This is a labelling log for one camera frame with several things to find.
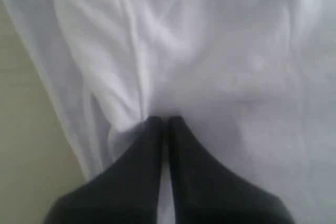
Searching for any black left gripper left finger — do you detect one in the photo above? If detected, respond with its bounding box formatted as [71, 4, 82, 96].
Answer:
[44, 116, 163, 223]

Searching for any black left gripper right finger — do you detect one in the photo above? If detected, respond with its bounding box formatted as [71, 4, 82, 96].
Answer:
[167, 116, 294, 223]

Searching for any white t-shirt red print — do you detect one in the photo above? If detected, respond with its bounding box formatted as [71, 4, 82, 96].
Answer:
[2, 0, 335, 223]

